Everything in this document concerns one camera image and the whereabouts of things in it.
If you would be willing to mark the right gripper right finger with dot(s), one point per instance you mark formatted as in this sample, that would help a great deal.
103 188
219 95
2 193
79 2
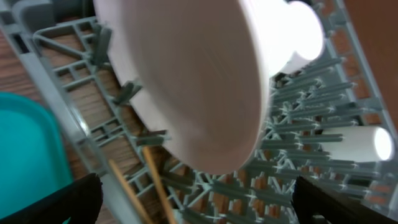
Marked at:
309 199

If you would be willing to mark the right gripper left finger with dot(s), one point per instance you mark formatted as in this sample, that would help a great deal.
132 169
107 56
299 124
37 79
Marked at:
79 202

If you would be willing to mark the white bowl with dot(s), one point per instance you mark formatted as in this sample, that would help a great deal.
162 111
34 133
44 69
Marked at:
288 35

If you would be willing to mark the pink round plate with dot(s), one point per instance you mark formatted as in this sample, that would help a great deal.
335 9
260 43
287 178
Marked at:
200 75

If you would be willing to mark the grey dishwasher rack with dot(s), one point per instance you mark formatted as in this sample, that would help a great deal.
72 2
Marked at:
56 43

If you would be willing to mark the teal serving tray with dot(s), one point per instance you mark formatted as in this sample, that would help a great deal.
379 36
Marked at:
33 159

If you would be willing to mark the white cup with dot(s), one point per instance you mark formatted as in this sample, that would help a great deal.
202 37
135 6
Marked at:
360 144

